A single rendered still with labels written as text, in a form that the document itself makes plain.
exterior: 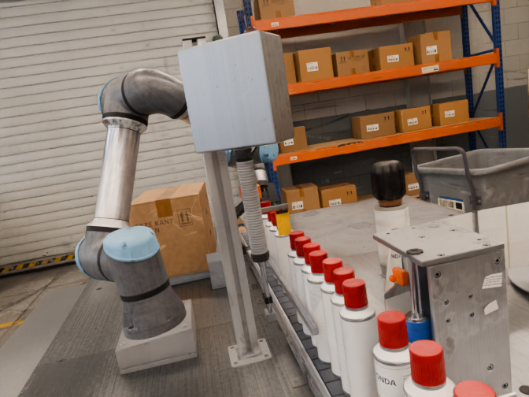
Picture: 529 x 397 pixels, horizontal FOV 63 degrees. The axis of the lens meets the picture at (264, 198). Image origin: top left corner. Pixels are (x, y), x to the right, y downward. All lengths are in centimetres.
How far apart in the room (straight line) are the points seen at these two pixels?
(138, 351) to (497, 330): 73
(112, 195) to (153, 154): 407
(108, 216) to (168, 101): 32
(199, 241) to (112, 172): 46
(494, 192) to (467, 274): 261
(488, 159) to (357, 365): 337
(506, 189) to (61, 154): 437
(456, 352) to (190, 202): 105
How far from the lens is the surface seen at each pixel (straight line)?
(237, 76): 78
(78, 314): 150
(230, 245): 92
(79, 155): 533
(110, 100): 121
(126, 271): 102
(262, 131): 76
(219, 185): 89
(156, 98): 112
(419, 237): 63
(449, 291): 57
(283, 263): 111
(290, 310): 106
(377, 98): 583
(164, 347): 105
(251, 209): 78
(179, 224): 148
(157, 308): 104
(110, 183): 116
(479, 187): 311
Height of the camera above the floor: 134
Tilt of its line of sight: 11 degrees down
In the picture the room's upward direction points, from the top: 9 degrees counter-clockwise
